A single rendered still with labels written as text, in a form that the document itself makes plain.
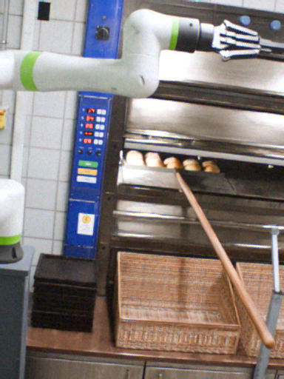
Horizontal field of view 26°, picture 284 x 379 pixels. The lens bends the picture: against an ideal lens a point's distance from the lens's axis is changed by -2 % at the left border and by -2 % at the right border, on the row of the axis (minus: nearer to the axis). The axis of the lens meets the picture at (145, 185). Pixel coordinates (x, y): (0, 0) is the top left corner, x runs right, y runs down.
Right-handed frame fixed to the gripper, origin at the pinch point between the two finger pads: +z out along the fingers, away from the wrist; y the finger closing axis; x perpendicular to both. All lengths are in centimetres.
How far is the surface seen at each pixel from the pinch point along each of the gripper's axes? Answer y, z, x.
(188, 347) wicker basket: 54, 6, -145
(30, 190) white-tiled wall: -16, -74, -148
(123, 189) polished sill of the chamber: -20, -29, -145
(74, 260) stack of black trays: 15, -49, -156
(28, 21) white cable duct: -76, -81, -94
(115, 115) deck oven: -47, -37, -122
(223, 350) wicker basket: 54, 23, -146
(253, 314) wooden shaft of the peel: 61, 7, -46
